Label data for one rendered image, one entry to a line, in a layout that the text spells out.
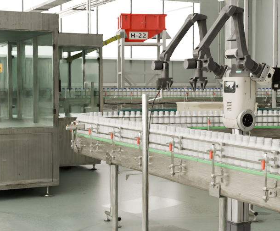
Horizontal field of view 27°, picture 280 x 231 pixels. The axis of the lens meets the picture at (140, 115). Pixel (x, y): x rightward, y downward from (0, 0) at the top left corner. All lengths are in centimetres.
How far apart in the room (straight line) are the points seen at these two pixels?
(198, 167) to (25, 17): 437
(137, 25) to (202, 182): 784
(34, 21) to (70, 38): 222
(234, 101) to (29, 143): 376
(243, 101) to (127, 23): 707
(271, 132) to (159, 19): 531
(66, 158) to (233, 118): 571
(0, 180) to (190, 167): 415
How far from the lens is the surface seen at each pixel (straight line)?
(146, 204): 312
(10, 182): 738
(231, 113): 421
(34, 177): 745
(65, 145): 955
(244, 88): 416
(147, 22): 1110
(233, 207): 432
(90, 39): 967
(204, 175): 341
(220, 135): 333
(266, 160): 285
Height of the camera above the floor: 144
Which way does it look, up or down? 3 degrees down
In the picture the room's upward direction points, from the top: straight up
